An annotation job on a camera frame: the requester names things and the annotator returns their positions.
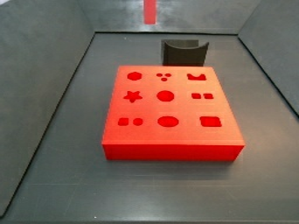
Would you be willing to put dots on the red shape-sorter block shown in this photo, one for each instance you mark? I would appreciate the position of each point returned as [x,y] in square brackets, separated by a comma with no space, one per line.
[169,114]

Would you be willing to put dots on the black curved holder bracket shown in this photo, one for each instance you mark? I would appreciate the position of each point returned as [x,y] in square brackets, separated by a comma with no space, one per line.
[182,52]

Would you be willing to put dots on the red double-square peg object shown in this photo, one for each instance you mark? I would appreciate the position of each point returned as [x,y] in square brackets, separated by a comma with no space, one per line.
[149,12]

